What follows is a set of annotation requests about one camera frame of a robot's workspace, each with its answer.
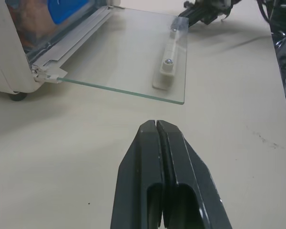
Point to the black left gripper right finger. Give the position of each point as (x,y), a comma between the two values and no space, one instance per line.
(188,171)

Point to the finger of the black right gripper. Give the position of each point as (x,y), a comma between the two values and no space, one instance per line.
(191,15)

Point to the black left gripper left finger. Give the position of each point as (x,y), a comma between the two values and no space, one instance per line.
(135,171)

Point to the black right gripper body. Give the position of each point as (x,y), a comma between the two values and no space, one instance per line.
(211,10)

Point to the glass toaster oven door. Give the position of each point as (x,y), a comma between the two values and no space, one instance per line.
(124,55)

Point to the blue food container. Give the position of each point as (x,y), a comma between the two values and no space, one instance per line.
(66,9)

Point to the cream toaster oven body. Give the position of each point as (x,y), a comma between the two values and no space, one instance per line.
(4,47)

